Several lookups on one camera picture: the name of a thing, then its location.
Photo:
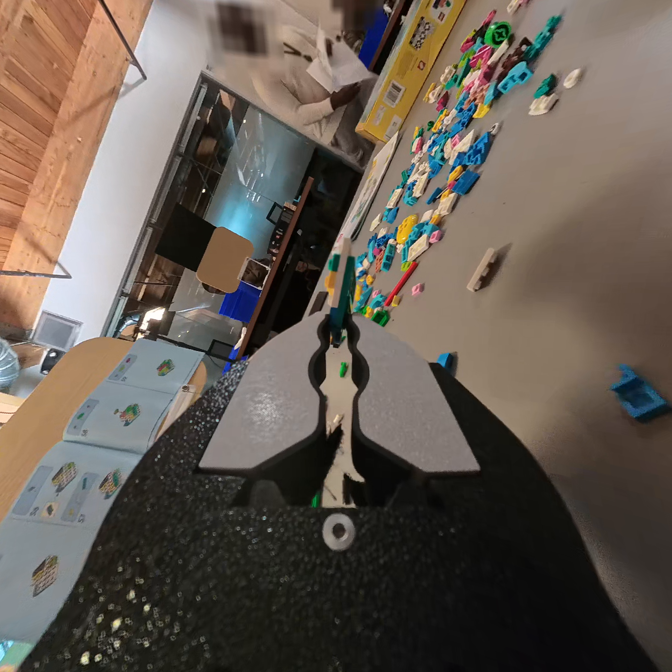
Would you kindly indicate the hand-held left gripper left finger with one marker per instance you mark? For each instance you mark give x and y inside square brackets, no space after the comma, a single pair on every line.
[262,409]

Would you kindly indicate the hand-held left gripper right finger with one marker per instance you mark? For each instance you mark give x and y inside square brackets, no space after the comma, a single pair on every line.
[409,414]

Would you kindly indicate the multicoloured toy brick assembly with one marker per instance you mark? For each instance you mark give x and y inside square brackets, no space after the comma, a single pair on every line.
[340,294]

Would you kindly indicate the grey desk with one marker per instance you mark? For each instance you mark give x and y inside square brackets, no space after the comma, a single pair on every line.
[577,220]

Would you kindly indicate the small blue toy brick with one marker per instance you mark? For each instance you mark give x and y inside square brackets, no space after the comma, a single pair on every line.
[445,360]

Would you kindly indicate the green toy brick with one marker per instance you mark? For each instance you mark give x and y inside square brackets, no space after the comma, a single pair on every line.
[379,317]

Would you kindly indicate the blue storage bin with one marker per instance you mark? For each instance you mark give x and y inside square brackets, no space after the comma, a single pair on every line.
[375,34]
[239,304]

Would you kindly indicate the open building instruction booklet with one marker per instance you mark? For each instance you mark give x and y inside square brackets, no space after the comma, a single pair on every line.
[141,378]

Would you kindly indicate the red long toy brick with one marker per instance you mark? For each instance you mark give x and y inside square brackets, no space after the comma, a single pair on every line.
[401,283]

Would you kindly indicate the brown wooden panel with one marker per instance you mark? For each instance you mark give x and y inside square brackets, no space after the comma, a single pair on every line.
[283,262]

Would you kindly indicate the tan chair back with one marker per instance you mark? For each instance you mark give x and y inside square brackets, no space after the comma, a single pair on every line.
[225,260]

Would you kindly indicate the tan long toy brick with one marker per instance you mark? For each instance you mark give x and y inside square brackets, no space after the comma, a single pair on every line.
[483,270]

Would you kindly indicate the black flat panel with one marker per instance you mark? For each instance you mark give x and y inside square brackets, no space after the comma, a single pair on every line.
[183,236]

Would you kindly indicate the light wooden table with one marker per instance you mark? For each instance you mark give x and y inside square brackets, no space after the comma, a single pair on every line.
[47,409]

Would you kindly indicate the blue angular toy brick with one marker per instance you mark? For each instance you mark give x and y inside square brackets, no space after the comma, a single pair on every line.
[638,396]

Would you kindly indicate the white printed leaflet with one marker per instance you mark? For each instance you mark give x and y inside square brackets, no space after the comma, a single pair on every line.
[375,178]

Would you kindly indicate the glass partition window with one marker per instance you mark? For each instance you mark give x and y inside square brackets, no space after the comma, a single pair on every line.
[236,157]

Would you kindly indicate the pile of colourful toy bricks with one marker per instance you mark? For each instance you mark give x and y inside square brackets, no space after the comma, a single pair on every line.
[462,157]

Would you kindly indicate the black metal rod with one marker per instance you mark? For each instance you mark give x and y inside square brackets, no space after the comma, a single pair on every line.
[123,39]
[36,273]

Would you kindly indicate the white rounded toy brick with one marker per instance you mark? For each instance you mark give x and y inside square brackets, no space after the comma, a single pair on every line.
[542,104]

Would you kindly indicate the white paper sheet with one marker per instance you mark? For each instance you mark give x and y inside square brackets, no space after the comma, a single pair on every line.
[336,63]

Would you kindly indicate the yellow toy brick box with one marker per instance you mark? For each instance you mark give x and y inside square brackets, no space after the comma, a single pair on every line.
[414,57]

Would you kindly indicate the teal toy brick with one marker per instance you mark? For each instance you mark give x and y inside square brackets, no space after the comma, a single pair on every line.
[546,84]

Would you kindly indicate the small white round brick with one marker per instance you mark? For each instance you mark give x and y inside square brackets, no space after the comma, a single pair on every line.
[573,77]

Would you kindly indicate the green round toy piece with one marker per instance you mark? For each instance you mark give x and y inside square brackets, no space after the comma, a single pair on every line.
[497,33]

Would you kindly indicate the white wall vent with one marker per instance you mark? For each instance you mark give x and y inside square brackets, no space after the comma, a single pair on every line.
[55,330]

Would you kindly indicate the silver flexible duct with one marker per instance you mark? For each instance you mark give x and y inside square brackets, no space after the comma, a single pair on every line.
[6,365]

